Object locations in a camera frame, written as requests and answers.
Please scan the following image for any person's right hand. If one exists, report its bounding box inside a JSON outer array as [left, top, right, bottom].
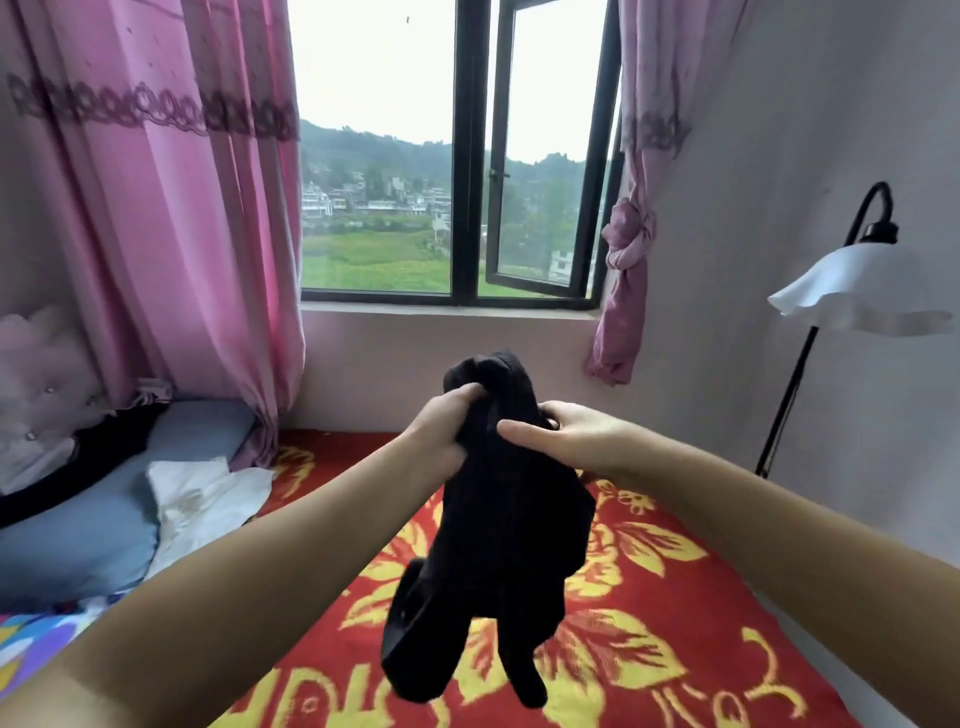
[[496, 399, 662, 489]]

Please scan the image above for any person's left hand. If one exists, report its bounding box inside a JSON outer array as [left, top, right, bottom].
[[397, 381, 489, 485]]

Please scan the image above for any person's right forearm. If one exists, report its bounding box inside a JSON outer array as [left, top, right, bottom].
[[630, 435, 960, 728]]

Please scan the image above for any person's left forearm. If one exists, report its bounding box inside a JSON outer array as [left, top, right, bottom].
[[0, 435, 452, 728]]

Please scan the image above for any white t-shirt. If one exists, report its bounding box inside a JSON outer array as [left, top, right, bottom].
[[142, 454, 278, 584]]

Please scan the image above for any red and yellow blanket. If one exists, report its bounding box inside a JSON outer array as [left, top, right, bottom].
[[0, 429, 864, 728]]

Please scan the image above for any narrow pink curtain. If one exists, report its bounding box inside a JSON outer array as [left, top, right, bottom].
[[585, 0, 752, 387]]

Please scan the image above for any dark framed window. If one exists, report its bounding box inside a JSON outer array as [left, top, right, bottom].
[[285, 0, 624, 312]]

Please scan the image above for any black floor lamp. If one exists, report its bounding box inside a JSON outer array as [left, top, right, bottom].
[[754, 180, 956, 482]]

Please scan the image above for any wide pink curtain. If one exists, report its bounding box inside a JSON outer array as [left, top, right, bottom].
[[0, 0, 309, 470]]

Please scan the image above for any pale blue pillow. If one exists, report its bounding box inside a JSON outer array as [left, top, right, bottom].
[[0, 397, 260, 609]]

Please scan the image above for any black garment on pillow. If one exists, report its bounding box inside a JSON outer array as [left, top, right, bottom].
[[0, 397, 170, 530]]

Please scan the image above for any blue patterned pillow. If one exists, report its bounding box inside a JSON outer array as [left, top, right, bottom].
[[0, 607, 95, 699]]

